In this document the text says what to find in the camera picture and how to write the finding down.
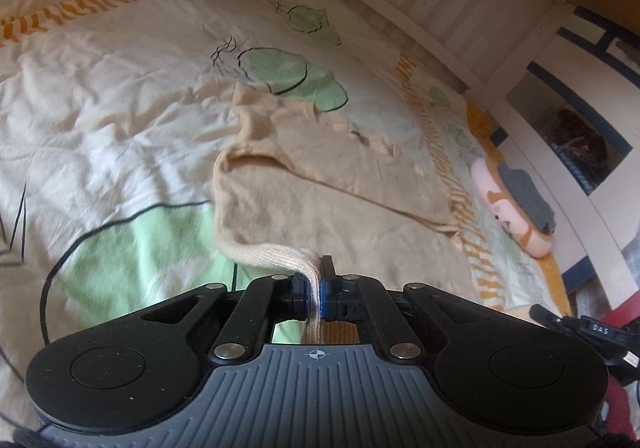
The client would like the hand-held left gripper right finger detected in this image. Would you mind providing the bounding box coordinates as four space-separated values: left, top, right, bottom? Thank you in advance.
319 255 497 362

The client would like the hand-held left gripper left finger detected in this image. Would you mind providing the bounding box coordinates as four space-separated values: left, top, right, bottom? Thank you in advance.
126 272 308 363

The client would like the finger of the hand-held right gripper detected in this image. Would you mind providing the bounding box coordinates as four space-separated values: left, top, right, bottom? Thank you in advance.
529 304 568 329

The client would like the beige knit sweater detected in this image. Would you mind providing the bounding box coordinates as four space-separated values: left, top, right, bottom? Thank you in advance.
212 82 533 346

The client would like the pink plush pillow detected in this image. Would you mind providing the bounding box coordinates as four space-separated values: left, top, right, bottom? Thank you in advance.
470 158 556 259

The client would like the grey cloth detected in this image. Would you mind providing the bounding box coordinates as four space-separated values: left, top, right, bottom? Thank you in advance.
497 165 557 235

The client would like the dark brown plush item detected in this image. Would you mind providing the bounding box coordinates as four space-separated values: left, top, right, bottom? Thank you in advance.
546 108 610 165

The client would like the white and blue shelf unit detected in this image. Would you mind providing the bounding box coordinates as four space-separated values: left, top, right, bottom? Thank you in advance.
492 2 640 291

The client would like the leaf print duvet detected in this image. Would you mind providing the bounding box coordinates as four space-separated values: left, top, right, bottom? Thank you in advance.
0 0 571 429

